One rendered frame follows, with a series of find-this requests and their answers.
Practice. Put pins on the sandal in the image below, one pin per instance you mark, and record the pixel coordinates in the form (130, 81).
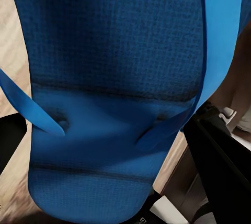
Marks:
(112, 84)

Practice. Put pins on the nightstand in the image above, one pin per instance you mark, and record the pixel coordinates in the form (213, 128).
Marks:
(184, 188)

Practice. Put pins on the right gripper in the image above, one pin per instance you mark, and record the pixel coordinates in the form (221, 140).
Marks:
(210, 112)

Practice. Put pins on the bed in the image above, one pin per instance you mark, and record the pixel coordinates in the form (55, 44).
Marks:
(235, 90)

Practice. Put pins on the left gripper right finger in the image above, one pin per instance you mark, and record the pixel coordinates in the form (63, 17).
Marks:
(224, 166)

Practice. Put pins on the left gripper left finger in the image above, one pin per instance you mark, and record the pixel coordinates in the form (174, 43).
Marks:
(12, 130)

